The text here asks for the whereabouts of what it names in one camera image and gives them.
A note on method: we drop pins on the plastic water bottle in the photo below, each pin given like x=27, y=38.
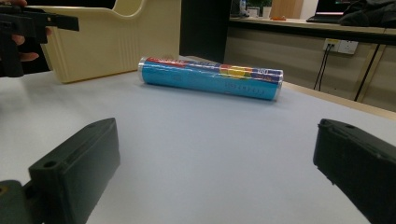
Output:
x=243, y=7

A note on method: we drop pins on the blue cylindrical snack tube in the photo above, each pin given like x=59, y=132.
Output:
x=211, y=80

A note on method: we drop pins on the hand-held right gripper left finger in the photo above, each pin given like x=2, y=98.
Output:
x=77, y=168

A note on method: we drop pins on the wooden desk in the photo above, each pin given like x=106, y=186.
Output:
x=311, y=56

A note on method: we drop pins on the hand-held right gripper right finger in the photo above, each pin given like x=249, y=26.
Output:
x=361, y=161

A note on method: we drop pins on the dark cloth bag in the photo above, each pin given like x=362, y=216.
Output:
x=369, y=14

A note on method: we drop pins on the white wall power socket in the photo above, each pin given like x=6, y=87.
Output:
x=340, y=46

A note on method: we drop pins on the white plant pot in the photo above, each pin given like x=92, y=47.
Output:
x=266, y=11

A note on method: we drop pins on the black laptop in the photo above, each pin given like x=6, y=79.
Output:
x=327, y=14

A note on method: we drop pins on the cream plastic basket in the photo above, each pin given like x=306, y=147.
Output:
x=112, y=40

